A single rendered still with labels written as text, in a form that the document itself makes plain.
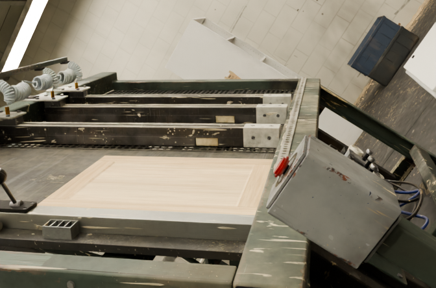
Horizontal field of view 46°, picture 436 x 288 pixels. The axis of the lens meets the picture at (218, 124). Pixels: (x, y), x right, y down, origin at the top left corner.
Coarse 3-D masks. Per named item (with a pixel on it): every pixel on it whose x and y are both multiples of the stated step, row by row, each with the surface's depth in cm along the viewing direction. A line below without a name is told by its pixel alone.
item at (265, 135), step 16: (0, 80) 197; (0, 112) 203; (16, 112) 202; (0, 128) 198; (16, 128) 196; (32, 128) 195; (48, 128) 194; (64, 128) 192; (80, 128) 191; (96, 128) 190; (112, 128) 188; (128, 128) 187; (144, 128) 186; (160, 128) 184; (176, 128) 183; (192, 128) 182; (208, 128) 181; (224, 128) 180; (240, 128) 179; (256, 128) 177; (272, 128) 176; (96, 144) 191; (112, 144) 190; (128, 144) 188; (144, 144) 187; (160, 144) 186; (176, 144) 185; (192, 144) 183; (224, 144) 181; (240, 144) 180; (256, 144) 179; (272, 144) 177
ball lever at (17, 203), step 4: (0, 168) 116; (0, 172) 115; (4, 172) 116; (0, 176) 114; (4, 176) 115; (0, 180) 115; (4, 180) 116; (4, 184) 118; (4, 188) 118; (8, 188) 119; (8, 192) 119; (8, 196) 120; (12, 196) 121; (12, 200) 121; (16, 200) 122; (20, 200) 123; (12, 204) 122; (16, 204) 122; (20, 204) 122
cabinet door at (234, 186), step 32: (128, 160) 164; (160, 160) 163; (192, 160) 162; (224, 160) 160; (256, 160) 159; (64, 192) 139; (96, 192) 139; (128, 192) 138; (160, 192) 137; (192, 192) 136; (224, 192) 135; (256, 192) 133
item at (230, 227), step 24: (0, 216) 122; (24, 216) 120; (48, 216) 119; (72, 216) 118; (96, 216) 117; (120, 216) 116; (144, 216) 116; (168, 216) 115; (192, 216) 115; (216, 216) 114; (240, 216) 114; (240, 240) 111
